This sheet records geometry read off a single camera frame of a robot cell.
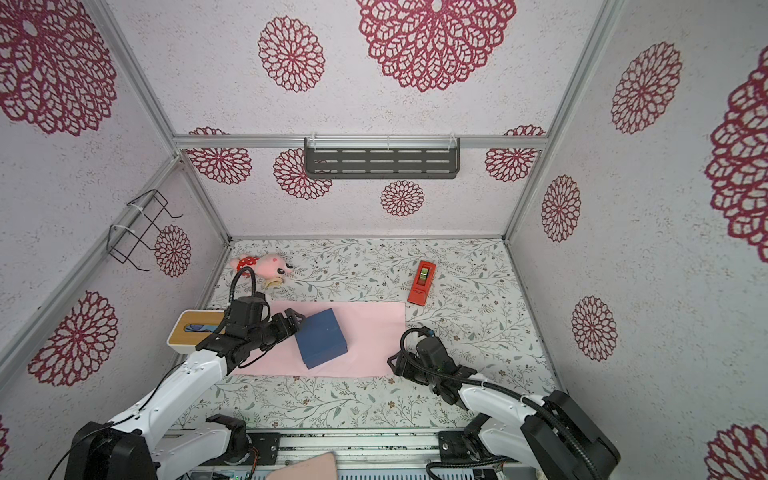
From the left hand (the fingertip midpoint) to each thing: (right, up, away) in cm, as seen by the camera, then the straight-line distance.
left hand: (296, 329), depth 85 cm
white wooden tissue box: (-34, -1, +7) cm, 34 cm away
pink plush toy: (-14, +18, +17) cm, 29 cm away
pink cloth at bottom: (+10, -30, -14) cm, 35 cm away
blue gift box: (+7, -3, +1) cm, 7 cm away
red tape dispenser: (+38, +12, +17) cm, 43 cm away
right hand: (+27, -9, 0) cm, 29 cm away
